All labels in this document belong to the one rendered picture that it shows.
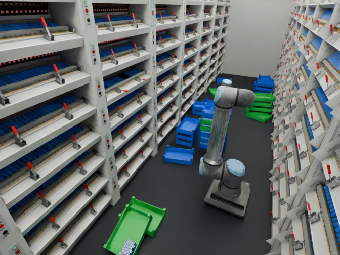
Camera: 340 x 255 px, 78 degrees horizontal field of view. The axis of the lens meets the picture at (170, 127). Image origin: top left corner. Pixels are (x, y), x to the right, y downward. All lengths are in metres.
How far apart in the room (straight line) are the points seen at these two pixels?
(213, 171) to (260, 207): 0.55
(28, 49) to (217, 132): 1.14
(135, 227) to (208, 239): 0.53
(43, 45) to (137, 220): 1.23
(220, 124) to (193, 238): 0.83
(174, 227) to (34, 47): 1.41
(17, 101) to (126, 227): 1.08
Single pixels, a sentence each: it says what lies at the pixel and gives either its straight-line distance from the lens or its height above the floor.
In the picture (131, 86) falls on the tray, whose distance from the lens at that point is 1.63.
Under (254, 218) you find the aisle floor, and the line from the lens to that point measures 1.90.
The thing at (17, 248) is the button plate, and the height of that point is 0.44.
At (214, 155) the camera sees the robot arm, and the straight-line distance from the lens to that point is 1.59.
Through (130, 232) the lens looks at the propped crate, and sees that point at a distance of 1.65.
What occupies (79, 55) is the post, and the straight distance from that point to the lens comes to 1.29.
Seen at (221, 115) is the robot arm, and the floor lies 0.80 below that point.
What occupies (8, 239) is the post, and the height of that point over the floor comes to 0.52.
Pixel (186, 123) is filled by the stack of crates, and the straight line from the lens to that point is 2.60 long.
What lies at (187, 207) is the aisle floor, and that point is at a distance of 1.84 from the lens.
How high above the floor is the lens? 1.43
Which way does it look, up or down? 31 degrees down
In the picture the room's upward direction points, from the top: 1 degrees clockwise
